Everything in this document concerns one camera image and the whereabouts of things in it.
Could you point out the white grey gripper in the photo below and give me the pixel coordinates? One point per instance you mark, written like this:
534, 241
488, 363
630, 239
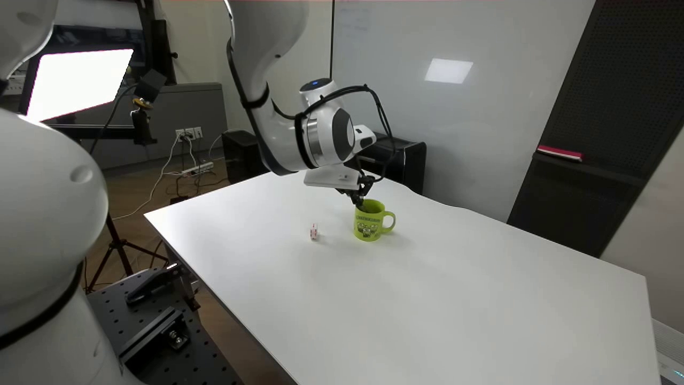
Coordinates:
343, 180

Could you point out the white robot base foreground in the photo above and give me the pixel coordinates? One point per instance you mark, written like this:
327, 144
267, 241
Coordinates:
52, 210

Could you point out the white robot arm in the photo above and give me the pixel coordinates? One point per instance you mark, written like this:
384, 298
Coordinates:
318, 141

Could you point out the lime green mug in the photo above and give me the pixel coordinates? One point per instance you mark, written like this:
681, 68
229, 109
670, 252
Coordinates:
373, 222

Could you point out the black box behind table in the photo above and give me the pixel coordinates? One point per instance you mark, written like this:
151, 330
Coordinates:
395, 159

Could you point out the small white tape roll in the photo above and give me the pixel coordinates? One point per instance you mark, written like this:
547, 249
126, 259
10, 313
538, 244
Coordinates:
314, 235

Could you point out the white glass partition panel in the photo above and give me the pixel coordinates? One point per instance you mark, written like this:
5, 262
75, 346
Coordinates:
472, 81

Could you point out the black tripod stand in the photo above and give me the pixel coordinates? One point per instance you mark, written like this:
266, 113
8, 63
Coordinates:
118, 247

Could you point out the dark cabinet right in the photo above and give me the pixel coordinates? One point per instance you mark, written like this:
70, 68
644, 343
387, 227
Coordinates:
613, 118

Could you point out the bright softbox light panel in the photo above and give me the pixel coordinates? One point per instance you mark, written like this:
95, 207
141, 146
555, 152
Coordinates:
75, 81

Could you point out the wall power outlet strip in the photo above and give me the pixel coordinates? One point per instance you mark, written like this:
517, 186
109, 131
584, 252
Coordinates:
190, 134

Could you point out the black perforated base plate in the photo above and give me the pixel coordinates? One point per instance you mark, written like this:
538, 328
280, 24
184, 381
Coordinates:
157, 332

